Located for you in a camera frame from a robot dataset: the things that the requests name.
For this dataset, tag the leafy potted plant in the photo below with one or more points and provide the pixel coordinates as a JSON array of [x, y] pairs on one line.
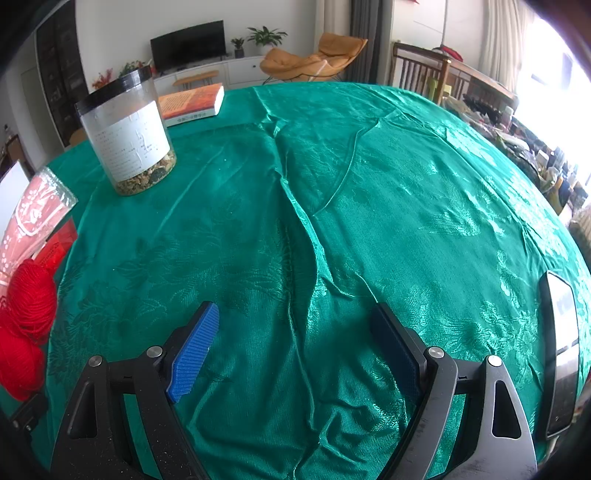
[[265, 36]]

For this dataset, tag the green patterned tablecloth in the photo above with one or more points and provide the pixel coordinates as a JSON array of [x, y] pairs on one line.
[[323, 207]]

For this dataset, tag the black television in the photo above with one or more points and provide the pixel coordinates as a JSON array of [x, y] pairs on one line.
[[187, 46]]

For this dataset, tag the dark display shelf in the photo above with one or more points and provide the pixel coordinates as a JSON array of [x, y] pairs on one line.
[[60, 78]]

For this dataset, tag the grey curtain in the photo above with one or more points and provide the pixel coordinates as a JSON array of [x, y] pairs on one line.
[[364, 32]]

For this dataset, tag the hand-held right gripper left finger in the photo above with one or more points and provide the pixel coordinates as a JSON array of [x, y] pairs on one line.
[[194, 355]]

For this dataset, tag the wooden chair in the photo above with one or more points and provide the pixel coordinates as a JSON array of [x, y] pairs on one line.
[[415, 69]]

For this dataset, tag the green plant with red decorations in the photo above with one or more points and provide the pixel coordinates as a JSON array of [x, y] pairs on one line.
[[130, 68]]

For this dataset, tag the red yarn ball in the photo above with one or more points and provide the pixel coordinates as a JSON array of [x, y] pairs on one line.
[[27, 304]]

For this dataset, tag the small plant in dark pot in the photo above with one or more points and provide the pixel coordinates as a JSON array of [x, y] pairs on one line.
[[238, 47]]

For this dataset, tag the cluttered wooden table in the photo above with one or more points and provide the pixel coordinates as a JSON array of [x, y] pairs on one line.
[[503, 110]]

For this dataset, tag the orange lounge chair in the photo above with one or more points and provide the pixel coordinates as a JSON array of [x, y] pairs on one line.
[[295, 60]]

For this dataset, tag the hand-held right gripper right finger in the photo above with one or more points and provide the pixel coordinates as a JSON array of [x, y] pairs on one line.
[[397, 350]]

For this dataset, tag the red flower bouquet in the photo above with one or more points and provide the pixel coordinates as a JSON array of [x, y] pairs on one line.
[[102, 79]]

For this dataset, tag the black smartphone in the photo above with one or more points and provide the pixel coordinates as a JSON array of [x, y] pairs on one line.
[[561, 332]]

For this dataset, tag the white board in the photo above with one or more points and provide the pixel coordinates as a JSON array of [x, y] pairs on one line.
[[14, 177]]

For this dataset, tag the orange book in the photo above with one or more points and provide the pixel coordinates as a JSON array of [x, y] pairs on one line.
[[194, 101]]

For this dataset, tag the red cloth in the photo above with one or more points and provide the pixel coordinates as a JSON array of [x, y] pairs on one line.
[[452, 52]]

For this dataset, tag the clear jar with black lid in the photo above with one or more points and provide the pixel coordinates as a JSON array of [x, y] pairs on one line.
[[124, 138]]

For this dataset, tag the red box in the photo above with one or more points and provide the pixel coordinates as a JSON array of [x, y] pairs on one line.
[[57, 247]]

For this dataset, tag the wooden stool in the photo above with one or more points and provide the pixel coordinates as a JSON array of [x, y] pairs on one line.
[[196, 76]]

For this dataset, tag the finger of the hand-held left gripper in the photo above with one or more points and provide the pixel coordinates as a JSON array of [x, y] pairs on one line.
[[30, 410]]

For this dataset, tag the clear plastic bag red contents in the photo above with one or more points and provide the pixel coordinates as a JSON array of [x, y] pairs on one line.
[[37, 212]]

